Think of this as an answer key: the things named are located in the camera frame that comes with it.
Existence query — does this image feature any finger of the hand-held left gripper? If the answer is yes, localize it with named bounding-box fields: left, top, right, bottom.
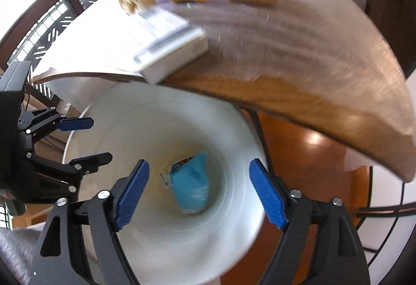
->
left=25, top=152, right=113, bottom=192
left=18, top=106, right=95, bottom=147

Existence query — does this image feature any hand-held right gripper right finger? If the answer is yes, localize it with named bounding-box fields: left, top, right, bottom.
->
left=249, top=158, right=371, bottom=285

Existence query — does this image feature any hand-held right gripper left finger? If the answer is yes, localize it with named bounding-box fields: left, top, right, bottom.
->
left=28, top=159, right=151, bottom=285

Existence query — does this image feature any blue plastic packet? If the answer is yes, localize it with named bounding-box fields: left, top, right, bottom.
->
left=159, top=152, right=212, bottom=216

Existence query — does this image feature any white round bin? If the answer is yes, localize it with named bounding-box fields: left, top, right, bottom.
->
left=62, top=82, right=271, bottom=285

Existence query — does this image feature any black metal table leg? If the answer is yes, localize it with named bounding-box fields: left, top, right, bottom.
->
left=242, top=106, right=274, bottom=175

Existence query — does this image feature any grey woven cushion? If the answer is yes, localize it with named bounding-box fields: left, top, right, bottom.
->
left=0, top=226, right=43, bottom=285

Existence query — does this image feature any white cardboard box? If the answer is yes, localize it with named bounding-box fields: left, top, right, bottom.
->
left=133, top=7, right=209, bottom=85

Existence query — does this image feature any clear plastic table cover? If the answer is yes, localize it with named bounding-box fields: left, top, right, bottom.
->
left=32, top=0, right=408, bottom=183

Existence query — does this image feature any dark wooden cabinet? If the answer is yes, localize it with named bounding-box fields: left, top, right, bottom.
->
left=362, top=0, right=416, bottom=78

